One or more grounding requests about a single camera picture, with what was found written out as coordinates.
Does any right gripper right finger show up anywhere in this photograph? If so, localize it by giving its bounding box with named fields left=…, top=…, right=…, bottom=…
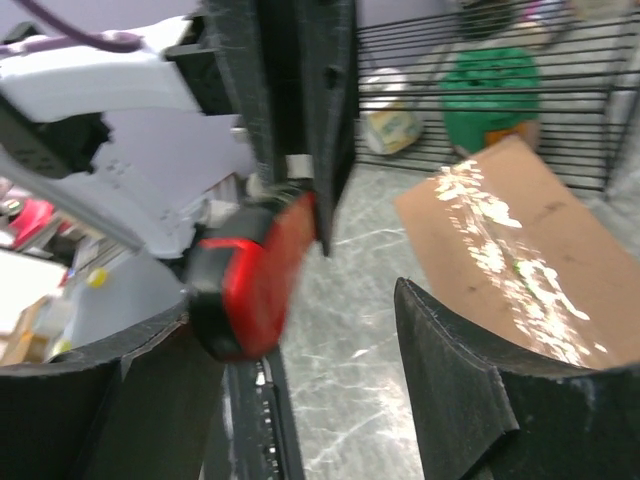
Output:
left=394, top=278, right=639, bottom=480

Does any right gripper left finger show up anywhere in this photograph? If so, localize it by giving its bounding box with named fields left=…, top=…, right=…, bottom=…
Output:
left=1, top=307, right=224, bottom=479

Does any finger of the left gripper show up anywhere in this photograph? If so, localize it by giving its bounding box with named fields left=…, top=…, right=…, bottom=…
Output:
left=297, top=1, right=358, bottom=256
left=202, top=0, right=275, bottom=185

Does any red black utility knife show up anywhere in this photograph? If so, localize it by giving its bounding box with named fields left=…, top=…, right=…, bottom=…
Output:
left=184, top=190, right=315, bottom=361

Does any brown cardboard express box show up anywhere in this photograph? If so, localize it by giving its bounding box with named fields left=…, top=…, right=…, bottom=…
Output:
left=395, top=136, right=639, bottom=369

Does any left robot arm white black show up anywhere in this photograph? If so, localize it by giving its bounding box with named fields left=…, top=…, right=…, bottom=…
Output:
left=1, top=1, right=358, bottom=259

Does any green lidded jar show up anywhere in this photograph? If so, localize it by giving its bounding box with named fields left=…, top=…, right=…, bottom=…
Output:
left=439, top=47, right=540, bottom=157

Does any black wire rack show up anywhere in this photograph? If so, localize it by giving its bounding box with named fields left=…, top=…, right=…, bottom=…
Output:
left=359, top=1, right=639, bottom=192

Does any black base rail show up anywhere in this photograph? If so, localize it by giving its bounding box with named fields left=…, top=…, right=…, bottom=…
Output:
left=200, top=349, right=305, bottom=480

